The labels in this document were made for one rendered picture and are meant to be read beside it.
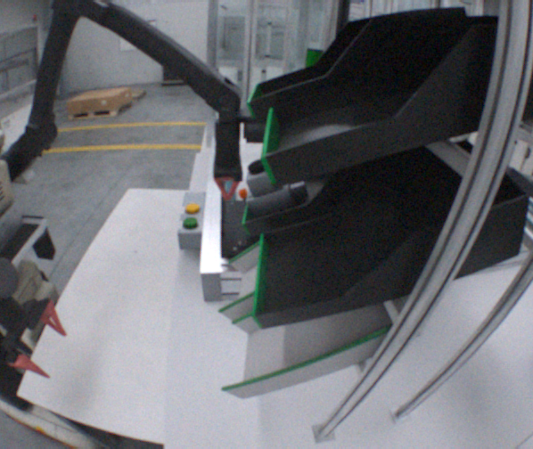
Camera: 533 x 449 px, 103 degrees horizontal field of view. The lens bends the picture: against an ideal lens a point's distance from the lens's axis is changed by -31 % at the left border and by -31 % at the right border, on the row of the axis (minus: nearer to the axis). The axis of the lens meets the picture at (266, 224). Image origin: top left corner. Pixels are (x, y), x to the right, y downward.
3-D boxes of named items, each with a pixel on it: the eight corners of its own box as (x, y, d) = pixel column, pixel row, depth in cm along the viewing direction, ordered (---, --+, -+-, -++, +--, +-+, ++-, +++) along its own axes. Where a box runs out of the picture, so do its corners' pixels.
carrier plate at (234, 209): (226, 260, 72) (226, 254, 70) (225, 206, 91) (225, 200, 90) (324, 257, 75) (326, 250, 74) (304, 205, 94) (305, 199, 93)
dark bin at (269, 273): (260, 330, 30) (228, 282, 26) (267, 247, 40) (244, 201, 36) (519, 256, 22) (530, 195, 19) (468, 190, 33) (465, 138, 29)
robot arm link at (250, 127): (222, 85, 63) (217, 95, 56) (273, 87, 63) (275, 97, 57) (222, 134, 70) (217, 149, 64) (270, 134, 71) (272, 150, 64)
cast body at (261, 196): (253, 218, 44) (233, 177, 41) (256, 202, 48) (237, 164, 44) (309, 201, 42) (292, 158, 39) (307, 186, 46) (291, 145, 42)
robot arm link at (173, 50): (94, 10, 47) (70, 12, 39) (107, -10, 45) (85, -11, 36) (231, 109, 67) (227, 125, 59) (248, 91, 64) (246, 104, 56)
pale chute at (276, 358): (241, 400, 41) (220, 390, 39) (250, 332, 52) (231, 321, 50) (422, 335, 29) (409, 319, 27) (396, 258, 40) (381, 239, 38)
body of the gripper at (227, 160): (240, 160, 75) (241, 133, 71) (242, 179, 67) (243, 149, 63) (214, 161, 74) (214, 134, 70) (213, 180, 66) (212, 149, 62)
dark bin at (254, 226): (249, 237, 42) (225, 192, 38) (257, 190, 52) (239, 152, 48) (447, 181, 34) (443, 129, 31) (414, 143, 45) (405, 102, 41)
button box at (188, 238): (179, 249, 81) (176, 232, 77) (185, 208, 98) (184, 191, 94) (204, 249, 82) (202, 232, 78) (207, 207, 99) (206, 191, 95)
